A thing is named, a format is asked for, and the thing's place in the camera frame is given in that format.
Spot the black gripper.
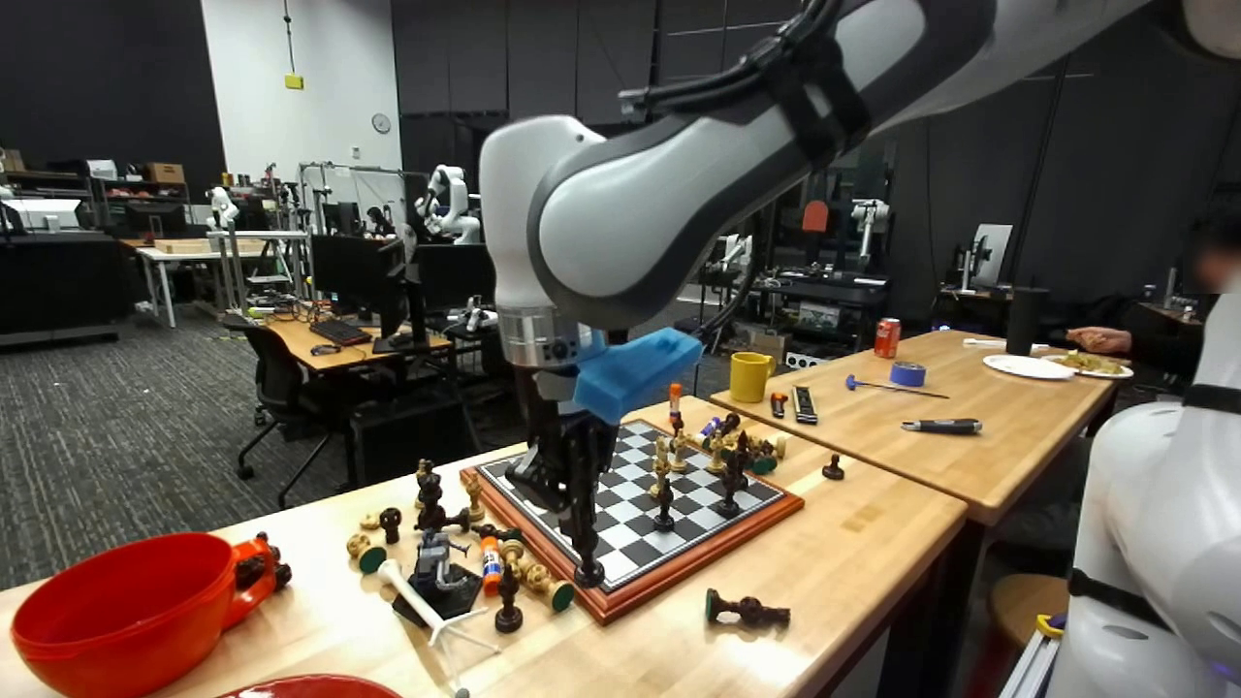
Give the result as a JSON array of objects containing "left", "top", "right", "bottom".
[{"left": 516, "top": 366, "right": 620, "bottom": 516}]

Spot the wooden chessboard with pieces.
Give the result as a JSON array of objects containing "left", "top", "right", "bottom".
[{"left": 459, "top": 414, "right": 808, "bottom": 628}]

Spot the tall black chess piece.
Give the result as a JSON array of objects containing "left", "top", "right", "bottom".
[
  {"left": 715, "top": 434, "right": 754, "bottom": 516},
  {"left": 648, "top": 474, "right": 684, "bottom": 535}
]

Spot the chess piece green felt base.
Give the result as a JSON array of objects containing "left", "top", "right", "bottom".
[{"left": 744, "top": 434, "right": 787, "bottom": 478}]

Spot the dark brown chess piece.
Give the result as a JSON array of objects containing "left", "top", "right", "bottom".
[{"left": 704, "top": 585, "right": 797, "bottom": 637}]

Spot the bystander bare hand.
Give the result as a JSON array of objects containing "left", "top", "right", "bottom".
[{"left": 1063, "top": 323, "right": 1142, "bottom": 361}]

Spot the cream piece green felt base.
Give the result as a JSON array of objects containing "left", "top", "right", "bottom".
[
  {"left": 342, "top": 531, "right": 392, "bottom": 578},
  {"left": 509, "top": 548, "right": 577, "bottom": 615}
]

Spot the black flat square box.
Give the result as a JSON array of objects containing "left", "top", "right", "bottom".
[{"left": 408, "top": 535, "right": 487, "bottom": 620}]

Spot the yellow cup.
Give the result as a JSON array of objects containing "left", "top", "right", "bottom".
[{"left": 731, "top": 349, "right": 780, "bottom": 406}]

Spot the clear plastic case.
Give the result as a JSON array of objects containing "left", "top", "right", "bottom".
[{"left": 384, "top": 567, "right": 514, "bottom": 662}]

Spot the wooden office desk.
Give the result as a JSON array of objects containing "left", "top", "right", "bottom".
[{"left": 263, "top": 313, "right": 459, "bottom": 379}]

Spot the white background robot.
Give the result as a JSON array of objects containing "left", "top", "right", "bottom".
[{"left": 414, "top": 158, "right": 487, "bottom": 248}]

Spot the black computer monitor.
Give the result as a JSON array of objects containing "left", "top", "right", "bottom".
[{"left": 308, "top": 233, "right": 421, "bottom": 326}]

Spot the dark office chair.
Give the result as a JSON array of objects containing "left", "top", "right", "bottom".
[{"left": 235, "top": 323, "right": 351, "bottom": 512}]

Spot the orange black small toy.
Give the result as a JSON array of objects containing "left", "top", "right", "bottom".
[{"left": 228, "top": 531, "right": 295, "bottom": 601}]

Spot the red shallow dish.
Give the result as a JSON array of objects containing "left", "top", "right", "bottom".
[{"left": 219, "top": 669, "right": 405, "bottom": 698}]

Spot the black marker pen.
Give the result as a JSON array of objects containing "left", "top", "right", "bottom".
[{"left": 902, "top": 414, "right": 986, "bottom": 438}]

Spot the red deep bowl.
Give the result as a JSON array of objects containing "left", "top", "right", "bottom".
[{"left": 13, "top": 531, "right": 244, "bottom": 698}]

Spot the white screen on stand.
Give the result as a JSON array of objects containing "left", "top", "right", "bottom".
[{"left": 967, "top": 221, "right": 1020, "bottom": 296}]

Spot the white plate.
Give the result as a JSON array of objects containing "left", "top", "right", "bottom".
[{"left": 982, "top": 349, "right": 1084, "bottom": 388}]

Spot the black cylinder container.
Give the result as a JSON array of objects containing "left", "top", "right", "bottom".
[{"left": 1004, "top": 283, "right": 1061, "bottom": 361}]

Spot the seated bystander dark clothing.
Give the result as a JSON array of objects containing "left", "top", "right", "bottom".
[{"left": 1121, "top": 185, "right": 1241, "bottom": 392}]

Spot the blue handled screwdriver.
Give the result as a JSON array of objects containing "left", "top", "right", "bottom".
[{"left": 842, "top": 373, "right": 955, "bottom": 403}]

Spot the aluminium extrusion rail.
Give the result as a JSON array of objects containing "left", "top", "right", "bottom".
[{"left": 999, "top": 633, "right": 1066, "bottom": 698}]

